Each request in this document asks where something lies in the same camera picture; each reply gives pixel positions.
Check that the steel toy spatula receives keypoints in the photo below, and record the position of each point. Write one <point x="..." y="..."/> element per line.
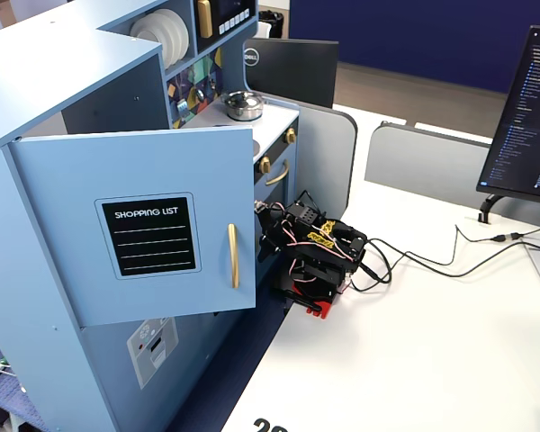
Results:
<point x="183" y="109"/>

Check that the blue shopping list cabinet door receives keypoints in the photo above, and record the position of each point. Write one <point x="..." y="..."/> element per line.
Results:
<point x="162" y="162"/>

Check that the black trash bin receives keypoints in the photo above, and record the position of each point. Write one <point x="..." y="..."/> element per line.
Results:
<point x="271" y="22"/>

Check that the red table clamp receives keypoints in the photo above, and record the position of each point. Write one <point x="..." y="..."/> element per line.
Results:
<point x="320" y="309"/>

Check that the gray desk divider panel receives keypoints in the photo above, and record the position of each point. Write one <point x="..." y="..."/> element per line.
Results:
<point x="423" y="162"/>

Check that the dark blue partition panel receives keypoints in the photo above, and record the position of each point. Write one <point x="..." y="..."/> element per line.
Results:
<point x="423" y="36"/>

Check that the black Dell monitor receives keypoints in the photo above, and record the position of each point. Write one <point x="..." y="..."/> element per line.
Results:
<point x="297" y="72"/>

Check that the blue wooden toy kitchen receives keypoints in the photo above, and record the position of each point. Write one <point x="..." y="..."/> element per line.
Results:
<point x="49" y="90"/>

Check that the steel toy pot with lid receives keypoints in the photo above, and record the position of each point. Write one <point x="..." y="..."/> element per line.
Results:
<point x="243" y="105"/>

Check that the monitor showing code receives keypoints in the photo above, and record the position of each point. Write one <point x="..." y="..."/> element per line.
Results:
<point x="531" y="126"/>

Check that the gray divider with dark edge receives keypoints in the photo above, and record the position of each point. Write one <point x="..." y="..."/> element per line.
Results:
<point x="328" y="153"/>

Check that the white toy plate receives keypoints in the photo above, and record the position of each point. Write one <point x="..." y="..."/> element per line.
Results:
<point x="150" y="33"/>
<point x="137" y="32"/>
<point x="168" y="31"/>

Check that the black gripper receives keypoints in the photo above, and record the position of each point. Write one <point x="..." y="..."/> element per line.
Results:
<point x="268" y="238"/>

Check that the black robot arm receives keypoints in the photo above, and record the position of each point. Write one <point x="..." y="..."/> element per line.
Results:
<point x="328" y="256"/>

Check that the steel toy ladle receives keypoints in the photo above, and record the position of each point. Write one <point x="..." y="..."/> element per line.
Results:
<point x="200" y="94"/>

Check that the gold stove knob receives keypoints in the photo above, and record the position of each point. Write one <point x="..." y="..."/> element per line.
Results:
<point x="265" y="165"/>
<point x="290" y="135"/>

